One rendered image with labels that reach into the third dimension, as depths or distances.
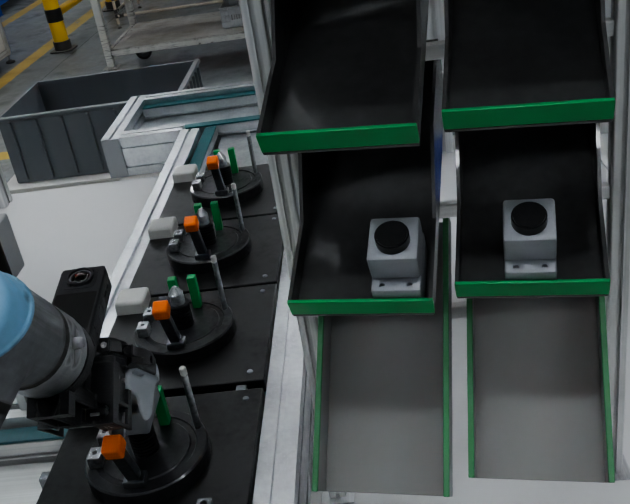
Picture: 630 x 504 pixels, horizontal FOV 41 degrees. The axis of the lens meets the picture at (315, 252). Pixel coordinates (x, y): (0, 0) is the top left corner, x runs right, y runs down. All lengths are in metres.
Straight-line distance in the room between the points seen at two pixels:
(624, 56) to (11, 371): 0.58
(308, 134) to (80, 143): 2.23
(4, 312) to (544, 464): 0.53
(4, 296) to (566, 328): 0.54
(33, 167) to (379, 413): 2.23
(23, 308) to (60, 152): 2.30
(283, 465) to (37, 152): 2.11
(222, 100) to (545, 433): 1.59
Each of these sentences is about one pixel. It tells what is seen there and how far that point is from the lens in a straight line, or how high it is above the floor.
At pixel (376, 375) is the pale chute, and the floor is 1.07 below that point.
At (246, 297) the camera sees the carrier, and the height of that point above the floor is 0.97.
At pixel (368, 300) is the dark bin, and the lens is 0.74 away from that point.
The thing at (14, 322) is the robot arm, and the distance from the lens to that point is 0.61.
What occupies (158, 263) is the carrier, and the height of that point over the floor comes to 0.97.
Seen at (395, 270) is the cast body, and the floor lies 1.24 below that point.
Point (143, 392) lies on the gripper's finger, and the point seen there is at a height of 1.10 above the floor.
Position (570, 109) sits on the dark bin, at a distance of 0.68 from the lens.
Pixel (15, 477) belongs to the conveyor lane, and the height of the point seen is 0.92.
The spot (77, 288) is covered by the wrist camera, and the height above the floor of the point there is 1.23.
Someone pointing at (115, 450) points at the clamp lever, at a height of 1.07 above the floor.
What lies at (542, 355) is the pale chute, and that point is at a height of 1.08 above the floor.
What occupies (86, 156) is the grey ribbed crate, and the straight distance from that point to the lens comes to 2.89.
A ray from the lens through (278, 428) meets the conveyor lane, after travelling 1.02.
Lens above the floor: 1.60
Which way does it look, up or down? 28 degrees down
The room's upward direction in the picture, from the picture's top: 9 degrees counter-clockwise
